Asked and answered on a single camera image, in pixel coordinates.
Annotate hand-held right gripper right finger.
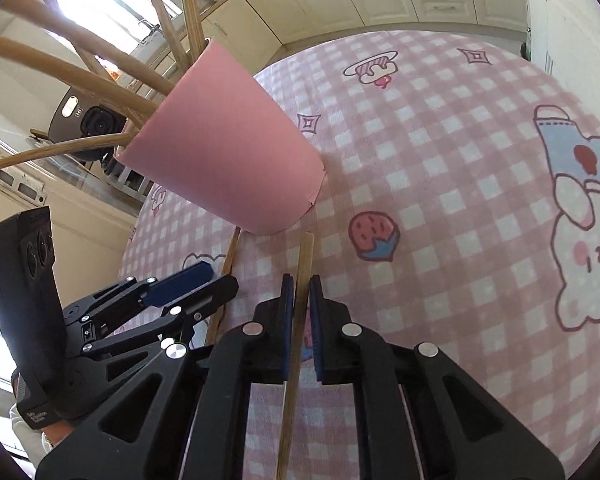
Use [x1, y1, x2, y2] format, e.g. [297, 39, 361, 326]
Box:
[307, 274, 566, 480]

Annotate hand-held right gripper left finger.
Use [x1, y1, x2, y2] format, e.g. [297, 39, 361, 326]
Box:
[35, 272, 296, 480]

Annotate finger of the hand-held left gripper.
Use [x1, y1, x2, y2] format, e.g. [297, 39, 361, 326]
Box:
[80, 274, 239, 361]
[62, 261, 214, 331]

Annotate long wooden chopstick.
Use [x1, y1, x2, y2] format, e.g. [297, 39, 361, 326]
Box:
[275, 232, 315, 480]
[205, 227, 242, 346]

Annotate pink cup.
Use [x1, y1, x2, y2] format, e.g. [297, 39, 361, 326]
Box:
[114, 39, 327, 236]

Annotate group of wooden chopsticks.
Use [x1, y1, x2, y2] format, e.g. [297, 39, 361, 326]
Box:
[0, 0, 211, 176]

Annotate person's left hand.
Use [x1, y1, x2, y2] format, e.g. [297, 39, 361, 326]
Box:
[41, 420, 77, 448]

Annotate cream tall cabinet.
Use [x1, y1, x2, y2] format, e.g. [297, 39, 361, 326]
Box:
[0, 105, 146, 311]

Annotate metal rack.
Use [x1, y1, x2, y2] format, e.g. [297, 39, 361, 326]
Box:
[100, 150, 148, 198]

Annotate person's white clothing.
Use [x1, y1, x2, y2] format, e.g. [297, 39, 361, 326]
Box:
[9, 402, 47, 467]

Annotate black round kitchen appliance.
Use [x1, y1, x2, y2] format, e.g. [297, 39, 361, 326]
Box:
[47, 85, 136, 163]

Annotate pink checked tablecloth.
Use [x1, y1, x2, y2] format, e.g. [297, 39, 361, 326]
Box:
[120, 30, 600, 480]

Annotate kitchen window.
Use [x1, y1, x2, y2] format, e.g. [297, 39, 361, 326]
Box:
[50, 0, 191, 56]

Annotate cream kitchen cabinets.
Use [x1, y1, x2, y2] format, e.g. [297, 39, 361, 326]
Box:
[130, 0, 531, 91]

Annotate white door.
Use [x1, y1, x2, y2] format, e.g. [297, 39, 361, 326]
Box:
[522, 0, 600, 111]

